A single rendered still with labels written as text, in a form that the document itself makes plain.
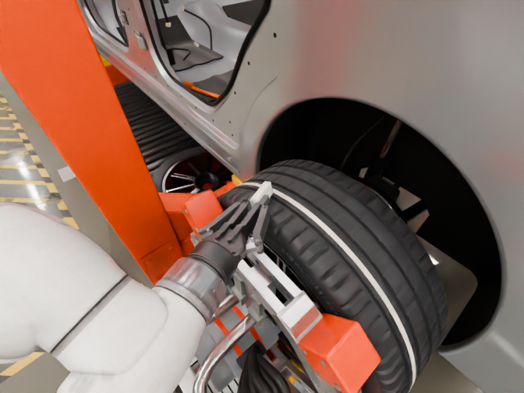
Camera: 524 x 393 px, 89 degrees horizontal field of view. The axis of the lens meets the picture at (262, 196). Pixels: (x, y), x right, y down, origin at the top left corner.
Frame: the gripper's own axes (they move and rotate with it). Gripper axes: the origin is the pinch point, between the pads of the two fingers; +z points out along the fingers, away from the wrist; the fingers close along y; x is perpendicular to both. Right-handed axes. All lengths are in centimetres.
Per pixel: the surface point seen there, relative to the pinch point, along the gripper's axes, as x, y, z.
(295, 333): -13.4, 12.0, -17.9
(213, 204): -4.3, -14.1, 0.1
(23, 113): -7, -360, 108
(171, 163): -34, -102, 64
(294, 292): -11.0, 10.0, -12.3
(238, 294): -17.8, -3.8, -12.3
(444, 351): -53, 40, 9
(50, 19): 36.4, -31.0, -4.0
